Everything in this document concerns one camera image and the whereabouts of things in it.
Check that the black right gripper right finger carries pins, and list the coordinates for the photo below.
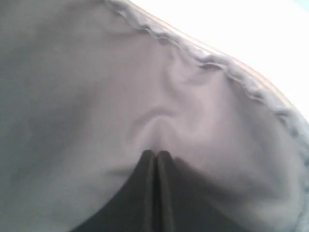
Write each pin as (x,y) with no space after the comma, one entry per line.
(181,208)

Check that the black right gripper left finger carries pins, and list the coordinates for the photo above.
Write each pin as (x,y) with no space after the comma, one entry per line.
(132,208)

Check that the cream fabric duffel bag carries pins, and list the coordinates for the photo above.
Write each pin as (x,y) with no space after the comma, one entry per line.
(87,85)

